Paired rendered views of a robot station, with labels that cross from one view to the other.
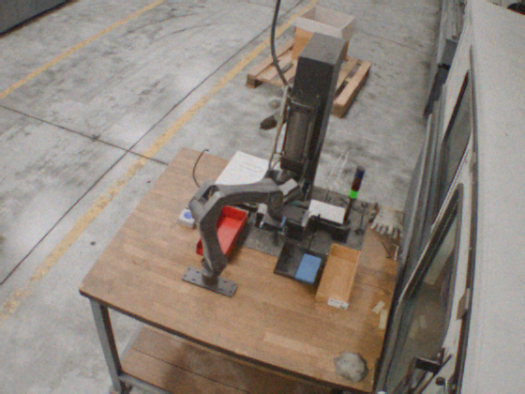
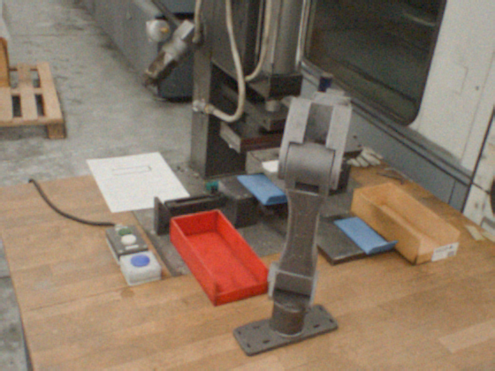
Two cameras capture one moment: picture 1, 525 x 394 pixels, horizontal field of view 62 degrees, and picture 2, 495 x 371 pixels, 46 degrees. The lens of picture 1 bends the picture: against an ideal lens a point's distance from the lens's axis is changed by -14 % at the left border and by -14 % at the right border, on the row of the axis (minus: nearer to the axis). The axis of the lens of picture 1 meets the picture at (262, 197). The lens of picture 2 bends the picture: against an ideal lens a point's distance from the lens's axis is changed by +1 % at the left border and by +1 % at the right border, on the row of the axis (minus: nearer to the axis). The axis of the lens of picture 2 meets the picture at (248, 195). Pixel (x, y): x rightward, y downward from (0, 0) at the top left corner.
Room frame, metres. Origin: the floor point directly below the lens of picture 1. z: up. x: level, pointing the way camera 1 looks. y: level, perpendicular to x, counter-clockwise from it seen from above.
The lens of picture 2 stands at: (0.60, 0.77, 1.65)
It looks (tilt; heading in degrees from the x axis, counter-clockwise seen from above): 29 degrees down; 318
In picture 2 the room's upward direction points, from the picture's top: 6 degrees clockwise
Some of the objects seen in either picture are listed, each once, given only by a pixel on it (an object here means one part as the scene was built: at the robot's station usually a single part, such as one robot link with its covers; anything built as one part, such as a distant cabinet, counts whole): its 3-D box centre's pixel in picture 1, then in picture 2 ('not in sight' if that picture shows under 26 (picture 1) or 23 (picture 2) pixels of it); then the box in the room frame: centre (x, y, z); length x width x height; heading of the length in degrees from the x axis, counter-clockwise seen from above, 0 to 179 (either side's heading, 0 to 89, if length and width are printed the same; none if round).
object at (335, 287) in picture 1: (338, 276); (402, 222); (1.26, -0.34, 0.93); 0.25 x 0.13 x 0.08; 168
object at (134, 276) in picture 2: (187, 220); (140, 272); (1.46, 0.28, 0.90); 0.07 x 0.07 x 0.06; 78
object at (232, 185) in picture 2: (283, 212); (263, 185); (1.52, -0.10, 0.98); 0.20 x 0.10 x 0.01; 78
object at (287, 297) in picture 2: (212, 263); (292, 283); (1.16, 0.14, 1.00); 0.09 x 0.06 x 0.06; 37
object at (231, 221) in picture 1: (222, 232); (217, 253); (1.39, 0.13, 0.93); 0.25 x 0.12 x 0.06; 168
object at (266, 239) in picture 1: (291, 219); (254, 200); (1.59, -0.14, 0.88); 0.65 x 0.50 x 0.03; 78
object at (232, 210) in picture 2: (282, 219); (262, 200); (1.52, -0.10, 0.94); 0.20 x 0.10 x 0.07; 78
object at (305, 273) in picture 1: (308, 267); (364, 231); (1.28, -0.22, 0.93); 0.15 x 0.07 x 0.03; 168
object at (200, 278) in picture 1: (209, 275); (288, 314); (1.16, 0.14, 0.94); 0.20 x 0.07 x 0.08; 78
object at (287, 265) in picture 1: (299, 264); (342, 237); (1.31, -0.18, 0.91); 0.17 x 0.16 x 0.02; 78
